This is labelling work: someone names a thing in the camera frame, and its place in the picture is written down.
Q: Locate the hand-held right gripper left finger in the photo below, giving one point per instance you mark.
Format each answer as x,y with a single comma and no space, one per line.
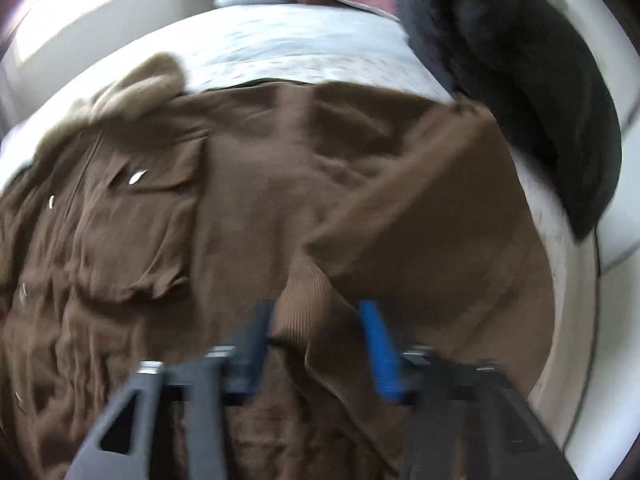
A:
256,345

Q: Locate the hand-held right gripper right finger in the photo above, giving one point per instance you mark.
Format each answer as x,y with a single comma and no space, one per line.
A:
382,355

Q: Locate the brown jacket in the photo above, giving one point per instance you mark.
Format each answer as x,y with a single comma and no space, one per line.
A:
260,185

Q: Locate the bed with white floral sheet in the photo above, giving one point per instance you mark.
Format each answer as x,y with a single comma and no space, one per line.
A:
300,45

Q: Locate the black cloth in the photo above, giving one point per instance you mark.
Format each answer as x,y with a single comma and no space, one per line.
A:
525,85

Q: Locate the window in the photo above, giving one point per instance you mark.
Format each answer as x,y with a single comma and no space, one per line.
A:
75,10

